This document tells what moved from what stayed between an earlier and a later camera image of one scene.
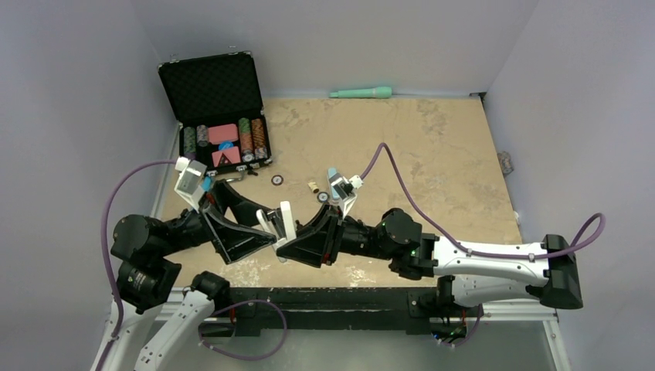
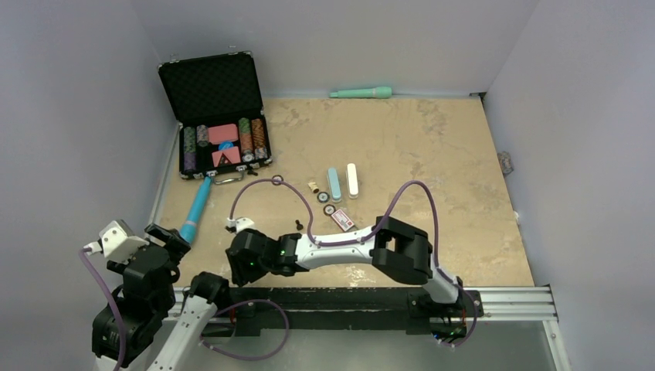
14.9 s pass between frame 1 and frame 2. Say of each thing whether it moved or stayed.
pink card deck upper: stayed
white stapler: moved
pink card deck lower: stayed
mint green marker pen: stayed
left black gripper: moved
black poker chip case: stayed
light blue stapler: stayed
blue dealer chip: stayed
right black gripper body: moved
